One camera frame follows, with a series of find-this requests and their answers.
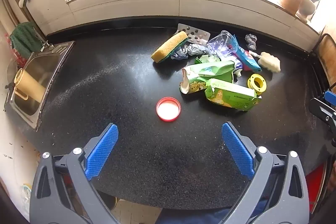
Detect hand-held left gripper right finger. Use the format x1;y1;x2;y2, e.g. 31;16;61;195
221;121;310;224

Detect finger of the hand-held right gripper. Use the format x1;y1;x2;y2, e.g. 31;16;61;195
308;98;336;132
322;90;336;106

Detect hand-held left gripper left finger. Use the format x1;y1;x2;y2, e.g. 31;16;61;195
29;123;126;224

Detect clear plastic cup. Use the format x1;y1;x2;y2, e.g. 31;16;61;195
206;30;238;59

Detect blue white paper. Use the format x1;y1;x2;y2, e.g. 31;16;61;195
171;43;208;60

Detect flattened green carton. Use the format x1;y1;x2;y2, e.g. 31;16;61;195
205;78;262;111

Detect white sponge brush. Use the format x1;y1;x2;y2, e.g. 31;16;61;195
248;51;282;73

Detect yellow tape spool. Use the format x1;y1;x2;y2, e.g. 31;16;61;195
247;73;267;95

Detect red plastic container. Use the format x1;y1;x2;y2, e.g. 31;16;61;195
306;164;328;214

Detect red jar lid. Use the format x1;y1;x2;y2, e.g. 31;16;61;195
156;97;181;122

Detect torn green carton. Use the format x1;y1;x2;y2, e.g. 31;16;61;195
179;61;235;94

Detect blue toothpaste tube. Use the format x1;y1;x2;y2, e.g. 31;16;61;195
228;34;263;78

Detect crumpled grey foil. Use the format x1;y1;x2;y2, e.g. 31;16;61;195
245;34;257;50

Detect green white crumpled packet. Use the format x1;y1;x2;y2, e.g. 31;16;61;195
196;55;221;64

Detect beige plastic cup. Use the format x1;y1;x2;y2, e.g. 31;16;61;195
13;68;46;103

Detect steel sink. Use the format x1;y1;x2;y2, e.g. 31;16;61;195
4;40;75;131

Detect yellow sponge with green scourer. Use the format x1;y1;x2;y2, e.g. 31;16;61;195
151;31;189;63

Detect silver pill blister pack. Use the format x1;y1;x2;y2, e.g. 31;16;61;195
177;24;211;46

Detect green knitted cloth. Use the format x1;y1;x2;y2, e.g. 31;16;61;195
10;21;37;59

